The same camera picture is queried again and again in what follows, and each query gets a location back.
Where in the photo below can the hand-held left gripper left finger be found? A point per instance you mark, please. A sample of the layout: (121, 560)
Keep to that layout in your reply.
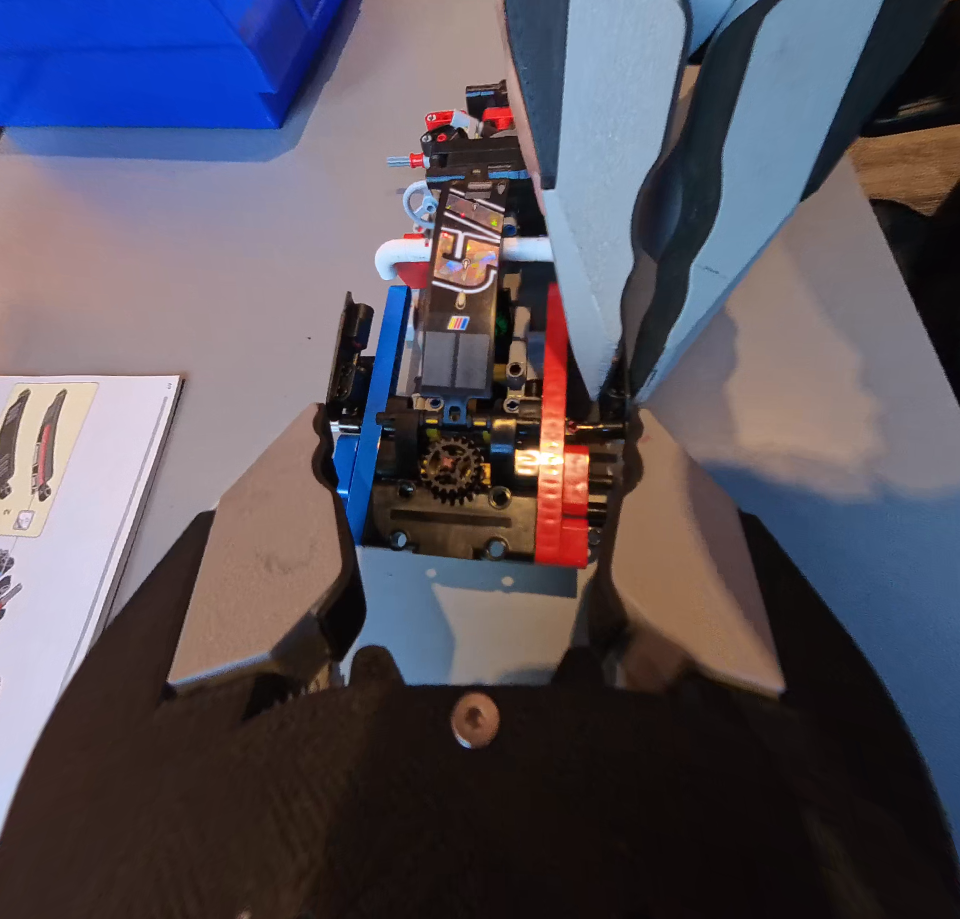
(270, 559)

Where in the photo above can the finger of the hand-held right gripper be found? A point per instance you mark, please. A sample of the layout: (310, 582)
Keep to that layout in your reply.
(607, 109)
(780, 146)

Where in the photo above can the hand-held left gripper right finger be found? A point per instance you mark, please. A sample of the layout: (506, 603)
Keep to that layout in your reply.
(690, 559)

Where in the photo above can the toy brick car assembly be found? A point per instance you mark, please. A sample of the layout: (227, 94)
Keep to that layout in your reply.
(465, 484)

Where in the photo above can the grey desk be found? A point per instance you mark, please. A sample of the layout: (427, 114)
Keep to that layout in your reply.
(225, 259)

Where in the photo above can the open instruction booklet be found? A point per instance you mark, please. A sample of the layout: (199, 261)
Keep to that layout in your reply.
(90, 521)

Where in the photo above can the blue storage bin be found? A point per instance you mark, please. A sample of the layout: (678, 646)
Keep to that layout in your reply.
(150, 34)

